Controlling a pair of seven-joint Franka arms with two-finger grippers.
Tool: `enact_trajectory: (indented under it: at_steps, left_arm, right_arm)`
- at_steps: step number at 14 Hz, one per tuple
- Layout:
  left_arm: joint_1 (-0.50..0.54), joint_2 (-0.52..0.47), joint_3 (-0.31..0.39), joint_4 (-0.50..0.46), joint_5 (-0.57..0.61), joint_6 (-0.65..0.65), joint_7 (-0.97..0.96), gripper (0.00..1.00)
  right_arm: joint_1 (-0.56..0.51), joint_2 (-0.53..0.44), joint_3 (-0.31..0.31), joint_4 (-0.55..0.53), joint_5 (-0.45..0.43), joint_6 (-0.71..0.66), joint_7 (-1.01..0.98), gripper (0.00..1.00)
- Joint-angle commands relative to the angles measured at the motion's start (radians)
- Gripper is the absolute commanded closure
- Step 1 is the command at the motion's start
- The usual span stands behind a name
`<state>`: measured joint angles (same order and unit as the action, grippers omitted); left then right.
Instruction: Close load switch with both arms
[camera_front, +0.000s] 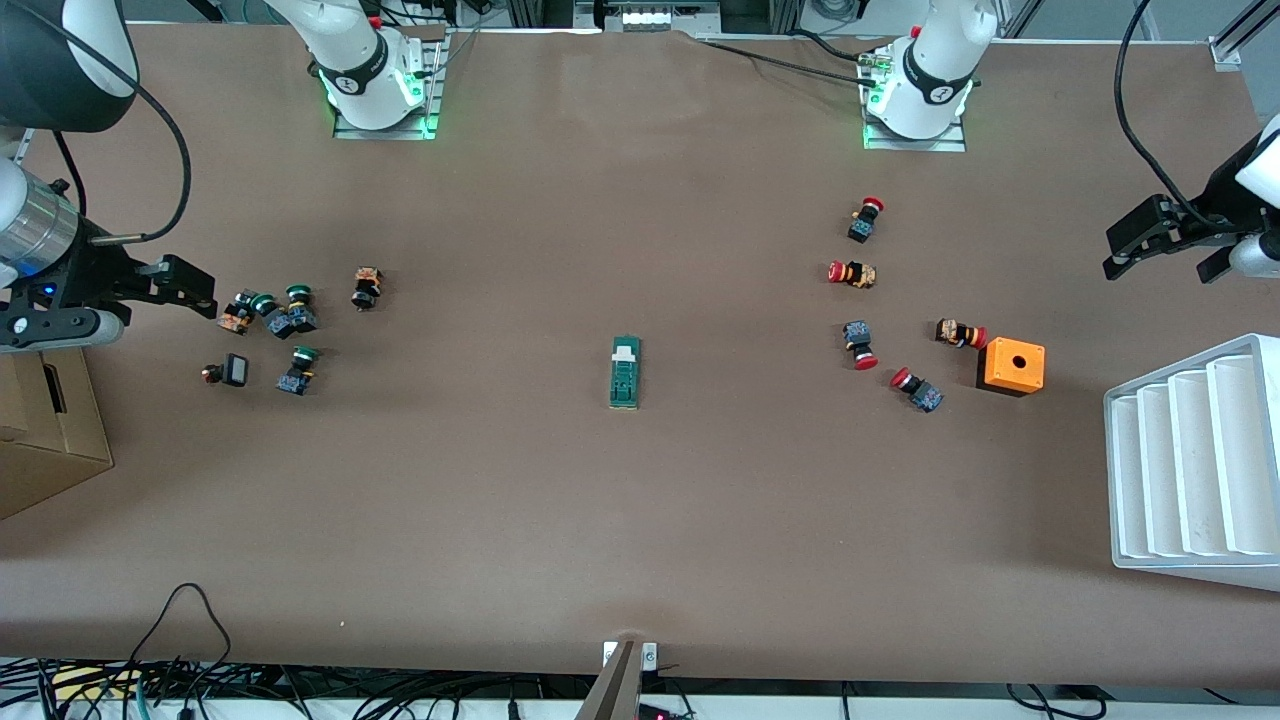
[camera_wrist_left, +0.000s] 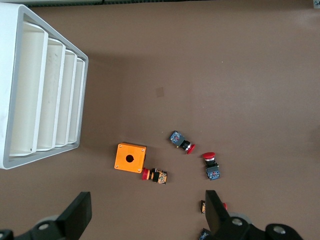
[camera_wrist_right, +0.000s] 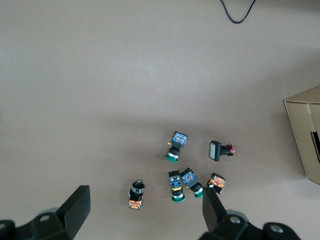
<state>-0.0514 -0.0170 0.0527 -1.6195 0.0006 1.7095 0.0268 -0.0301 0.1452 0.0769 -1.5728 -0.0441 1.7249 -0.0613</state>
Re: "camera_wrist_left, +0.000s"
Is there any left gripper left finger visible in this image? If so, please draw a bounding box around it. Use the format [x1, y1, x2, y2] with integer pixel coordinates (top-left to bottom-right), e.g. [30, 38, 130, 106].
[0, 191, 93, 240]

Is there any red mushroom button blue block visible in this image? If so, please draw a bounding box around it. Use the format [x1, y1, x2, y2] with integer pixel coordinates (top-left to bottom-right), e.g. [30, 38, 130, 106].
[198, 227, 211, 240]
[167, 130, 197, 155]
[201, 151, 221, 181]

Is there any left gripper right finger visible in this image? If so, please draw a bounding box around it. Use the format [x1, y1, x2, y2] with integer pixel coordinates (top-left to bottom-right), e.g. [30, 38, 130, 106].
[204, 189, 305, 240]

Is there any red mushroom button orange block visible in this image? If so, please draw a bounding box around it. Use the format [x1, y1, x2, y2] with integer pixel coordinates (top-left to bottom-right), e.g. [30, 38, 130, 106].
[199, 199, 229, 215]
[141, 167, 169, 186]

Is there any white stepped plastic rack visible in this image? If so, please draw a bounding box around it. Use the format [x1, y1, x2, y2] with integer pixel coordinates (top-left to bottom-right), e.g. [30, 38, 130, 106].
[0, 2, 90, 171]

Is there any orange push button enclosure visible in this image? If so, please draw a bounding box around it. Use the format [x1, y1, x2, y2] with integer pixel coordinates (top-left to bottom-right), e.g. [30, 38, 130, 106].
[113, 141, 148, 174]

